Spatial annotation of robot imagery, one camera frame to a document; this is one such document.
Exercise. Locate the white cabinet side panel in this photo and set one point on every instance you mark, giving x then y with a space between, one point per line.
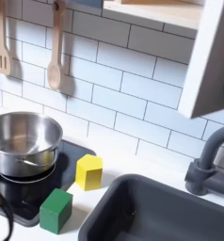
208 62

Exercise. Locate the steel pot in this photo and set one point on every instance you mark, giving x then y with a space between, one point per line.
19 157

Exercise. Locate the light wooden shelf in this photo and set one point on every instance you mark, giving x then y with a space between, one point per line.
161 14

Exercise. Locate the dark grey tap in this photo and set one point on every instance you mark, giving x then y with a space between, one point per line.
200 175

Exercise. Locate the dark grey sink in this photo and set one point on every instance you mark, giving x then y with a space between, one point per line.
154 213

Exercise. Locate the wooden spoon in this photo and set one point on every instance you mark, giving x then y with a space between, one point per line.
56 70

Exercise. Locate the green block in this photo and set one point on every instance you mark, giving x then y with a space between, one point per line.
54 213

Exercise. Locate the yellow block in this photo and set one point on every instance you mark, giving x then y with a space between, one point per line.
88 175

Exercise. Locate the slotted wooden spatula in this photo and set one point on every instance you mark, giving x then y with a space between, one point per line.
1 56

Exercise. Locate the black stove top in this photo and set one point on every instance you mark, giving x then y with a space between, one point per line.
70 163

